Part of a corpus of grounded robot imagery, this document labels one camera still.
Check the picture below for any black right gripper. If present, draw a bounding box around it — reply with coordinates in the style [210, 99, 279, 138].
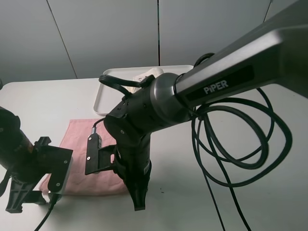
[113, 132, 152, 211]

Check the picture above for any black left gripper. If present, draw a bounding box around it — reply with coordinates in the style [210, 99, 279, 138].
[4, 137, 46, 214]

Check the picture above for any pink towel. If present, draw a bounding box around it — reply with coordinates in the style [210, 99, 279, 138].
[38, 117, 129, 196]

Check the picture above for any cream white towel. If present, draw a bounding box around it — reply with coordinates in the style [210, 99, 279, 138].
[125, 67, 164, 93]

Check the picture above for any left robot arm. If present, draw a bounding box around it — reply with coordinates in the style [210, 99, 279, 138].
[0, 107, 51, 214]

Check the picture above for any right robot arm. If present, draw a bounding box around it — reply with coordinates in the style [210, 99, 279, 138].
[104, 0, 308, 211]

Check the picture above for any white rectangular plastic tray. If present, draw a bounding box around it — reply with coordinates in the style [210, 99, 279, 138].
[93, 65, 193, 116]

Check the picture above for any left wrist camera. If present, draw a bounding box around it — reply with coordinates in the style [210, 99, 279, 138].
[38, 145, 73, 194]

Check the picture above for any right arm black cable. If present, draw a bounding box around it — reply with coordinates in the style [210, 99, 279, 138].
[98, 53, 293, 231]

